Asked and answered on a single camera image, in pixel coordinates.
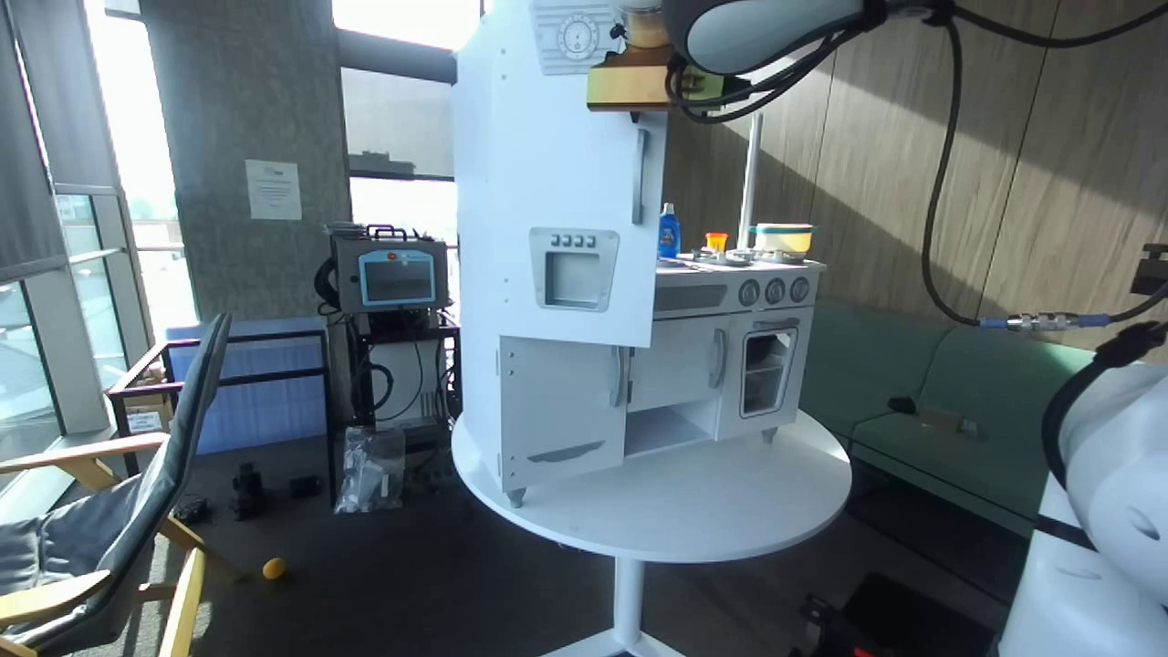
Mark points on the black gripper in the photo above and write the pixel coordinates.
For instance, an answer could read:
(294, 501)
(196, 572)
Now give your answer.
(650, 33)

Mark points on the tall white fridge door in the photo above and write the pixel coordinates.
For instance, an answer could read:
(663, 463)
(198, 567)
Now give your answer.
(571, 157)

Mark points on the white oven door with window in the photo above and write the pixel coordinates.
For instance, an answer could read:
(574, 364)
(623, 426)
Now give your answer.
(746, 365)

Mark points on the small white door grey swoosh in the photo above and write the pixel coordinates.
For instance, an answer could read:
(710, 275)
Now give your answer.
(561, 404)

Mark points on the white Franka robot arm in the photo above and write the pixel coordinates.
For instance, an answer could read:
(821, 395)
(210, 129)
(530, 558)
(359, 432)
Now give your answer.
(777, 29)

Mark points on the white toy kitchen cabinet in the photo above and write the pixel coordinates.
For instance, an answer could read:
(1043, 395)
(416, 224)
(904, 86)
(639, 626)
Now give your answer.
(478, 242)

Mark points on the blue bottle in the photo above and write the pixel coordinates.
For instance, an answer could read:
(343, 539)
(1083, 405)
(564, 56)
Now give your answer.
(669, 233)

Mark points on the small orange toy cup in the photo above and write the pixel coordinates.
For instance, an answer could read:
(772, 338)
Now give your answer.
(717, 242)

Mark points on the yellow green toy box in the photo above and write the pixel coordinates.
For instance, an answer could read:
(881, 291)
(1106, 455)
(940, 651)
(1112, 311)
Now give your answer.
(782, 240)

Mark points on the grey round stove knob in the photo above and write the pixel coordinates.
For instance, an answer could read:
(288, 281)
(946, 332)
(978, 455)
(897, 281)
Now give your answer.
(751, 292)
(775, 291)
(799, 291)

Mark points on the grey device with screen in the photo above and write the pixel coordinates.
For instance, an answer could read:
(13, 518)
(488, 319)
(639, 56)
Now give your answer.
(389, 275)

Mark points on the white paper notice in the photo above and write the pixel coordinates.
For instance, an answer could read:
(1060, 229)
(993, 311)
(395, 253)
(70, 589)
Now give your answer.
(274, 192)

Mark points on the black equipment cart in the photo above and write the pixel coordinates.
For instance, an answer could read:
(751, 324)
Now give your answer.
(405, 378)

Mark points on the small black device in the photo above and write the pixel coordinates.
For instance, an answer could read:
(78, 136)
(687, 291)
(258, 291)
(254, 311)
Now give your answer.
(904, 404)

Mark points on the green sofa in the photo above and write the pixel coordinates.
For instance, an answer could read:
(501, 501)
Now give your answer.
(951, 449)

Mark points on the clear plastic bag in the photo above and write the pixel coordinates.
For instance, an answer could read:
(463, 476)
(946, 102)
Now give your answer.
(367, 470)

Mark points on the blue panel wooden bench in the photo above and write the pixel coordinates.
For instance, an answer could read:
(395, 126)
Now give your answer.
(259, 388)

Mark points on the small black floor object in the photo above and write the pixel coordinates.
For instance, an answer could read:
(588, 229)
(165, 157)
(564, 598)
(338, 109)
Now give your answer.
(196, 513)
(309, 488)

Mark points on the blocky black floor object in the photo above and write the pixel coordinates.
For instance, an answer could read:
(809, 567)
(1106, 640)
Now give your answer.
(251, 491)

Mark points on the black floor case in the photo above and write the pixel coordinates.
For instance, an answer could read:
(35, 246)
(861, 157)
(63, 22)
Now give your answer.
(900, 623)

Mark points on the small yellow ball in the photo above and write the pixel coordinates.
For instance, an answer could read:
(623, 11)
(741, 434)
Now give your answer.
(274, 567)

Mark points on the wooden chair grey cushion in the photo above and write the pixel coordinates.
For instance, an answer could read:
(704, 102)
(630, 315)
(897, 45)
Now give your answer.
(147, 496)

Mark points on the round white pedestal table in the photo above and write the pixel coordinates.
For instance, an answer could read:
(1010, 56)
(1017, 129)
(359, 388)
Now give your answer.
(704, 496)

